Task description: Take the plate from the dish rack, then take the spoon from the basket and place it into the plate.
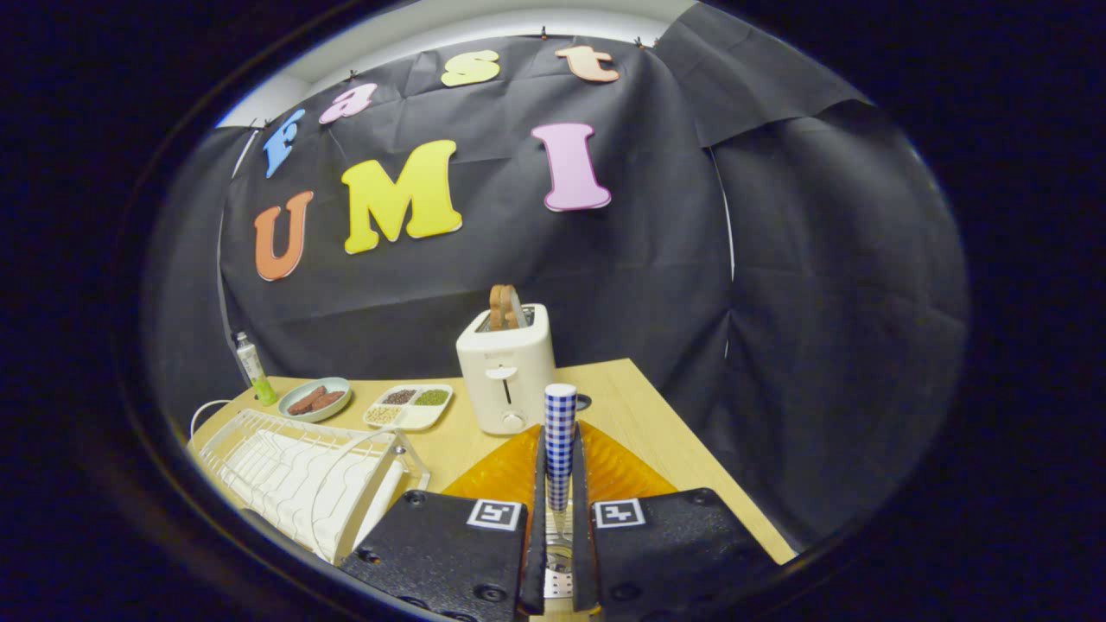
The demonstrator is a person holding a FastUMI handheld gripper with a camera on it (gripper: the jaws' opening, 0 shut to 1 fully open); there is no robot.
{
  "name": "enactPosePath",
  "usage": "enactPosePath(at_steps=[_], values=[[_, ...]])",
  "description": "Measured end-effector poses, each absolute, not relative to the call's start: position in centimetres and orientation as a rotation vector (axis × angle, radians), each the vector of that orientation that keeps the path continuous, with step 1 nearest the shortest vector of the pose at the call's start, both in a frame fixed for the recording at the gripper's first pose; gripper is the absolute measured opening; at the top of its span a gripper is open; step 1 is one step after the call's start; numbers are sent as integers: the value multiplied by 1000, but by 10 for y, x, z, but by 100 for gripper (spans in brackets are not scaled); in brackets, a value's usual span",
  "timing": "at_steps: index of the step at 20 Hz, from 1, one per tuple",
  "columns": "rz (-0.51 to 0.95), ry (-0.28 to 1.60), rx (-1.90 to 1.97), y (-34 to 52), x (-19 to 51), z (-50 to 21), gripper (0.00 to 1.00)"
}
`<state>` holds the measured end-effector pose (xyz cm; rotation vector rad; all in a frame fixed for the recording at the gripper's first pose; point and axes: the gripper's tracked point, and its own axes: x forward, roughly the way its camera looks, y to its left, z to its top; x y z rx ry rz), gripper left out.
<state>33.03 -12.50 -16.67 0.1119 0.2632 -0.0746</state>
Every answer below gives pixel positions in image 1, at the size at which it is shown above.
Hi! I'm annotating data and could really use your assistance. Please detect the white toaster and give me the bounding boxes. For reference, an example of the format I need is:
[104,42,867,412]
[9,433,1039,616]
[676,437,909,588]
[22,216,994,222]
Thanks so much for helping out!
[455,302,557,435]

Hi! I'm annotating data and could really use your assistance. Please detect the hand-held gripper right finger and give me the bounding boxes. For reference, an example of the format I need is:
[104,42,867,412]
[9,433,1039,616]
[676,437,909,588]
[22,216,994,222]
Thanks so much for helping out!
[569,420,783,622]

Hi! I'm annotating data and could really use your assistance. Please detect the green liquid bottle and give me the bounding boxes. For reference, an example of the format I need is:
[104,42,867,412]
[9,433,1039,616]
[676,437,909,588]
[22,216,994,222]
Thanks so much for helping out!
[234,332,279,407]

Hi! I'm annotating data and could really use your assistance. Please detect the blue checkered handle spoon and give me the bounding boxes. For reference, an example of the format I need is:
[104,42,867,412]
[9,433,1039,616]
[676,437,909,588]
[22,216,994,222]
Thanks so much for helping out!
[543,383,578,545]

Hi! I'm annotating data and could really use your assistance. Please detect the white divided tray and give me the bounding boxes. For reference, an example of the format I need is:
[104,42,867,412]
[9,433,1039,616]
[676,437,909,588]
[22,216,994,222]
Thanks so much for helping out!
[362,383,454,432]

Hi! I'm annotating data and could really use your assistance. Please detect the black backdrop cloth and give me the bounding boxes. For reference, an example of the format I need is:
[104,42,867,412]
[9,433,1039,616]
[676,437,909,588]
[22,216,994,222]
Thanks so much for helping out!
[143,4,970,549]

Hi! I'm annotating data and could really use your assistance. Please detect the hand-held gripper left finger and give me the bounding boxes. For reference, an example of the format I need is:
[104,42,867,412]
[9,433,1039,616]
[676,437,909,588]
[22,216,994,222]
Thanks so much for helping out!
[337,422,549,622]

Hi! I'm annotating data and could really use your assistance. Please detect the light blue dish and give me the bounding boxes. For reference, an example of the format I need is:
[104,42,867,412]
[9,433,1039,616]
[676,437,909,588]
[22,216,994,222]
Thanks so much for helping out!
[278,377,353,423]

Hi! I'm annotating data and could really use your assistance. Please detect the white wire dish rack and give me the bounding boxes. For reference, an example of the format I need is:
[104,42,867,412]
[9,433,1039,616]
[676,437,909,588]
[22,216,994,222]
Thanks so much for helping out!
[188,399,430,567]

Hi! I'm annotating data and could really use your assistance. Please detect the clear wire basket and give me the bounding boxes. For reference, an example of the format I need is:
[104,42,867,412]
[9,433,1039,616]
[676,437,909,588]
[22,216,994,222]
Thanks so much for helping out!
[543,531,576,601]

